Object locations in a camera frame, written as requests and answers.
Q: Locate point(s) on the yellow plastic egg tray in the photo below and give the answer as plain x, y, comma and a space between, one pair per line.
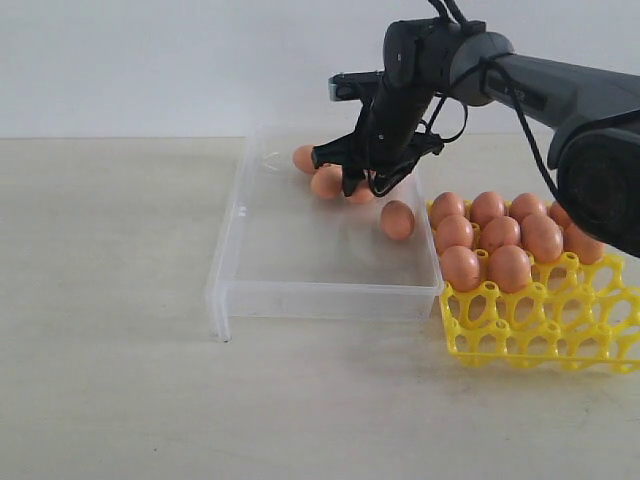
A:
573, 314

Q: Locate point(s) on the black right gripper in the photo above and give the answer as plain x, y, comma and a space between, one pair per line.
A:
385, 141

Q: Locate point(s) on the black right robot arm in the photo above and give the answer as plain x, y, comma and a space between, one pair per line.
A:
591, 167

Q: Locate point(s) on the clear plastic storage box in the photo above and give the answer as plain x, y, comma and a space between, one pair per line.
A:
284, 253

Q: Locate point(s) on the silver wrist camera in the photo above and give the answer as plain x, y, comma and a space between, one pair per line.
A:
360, 86

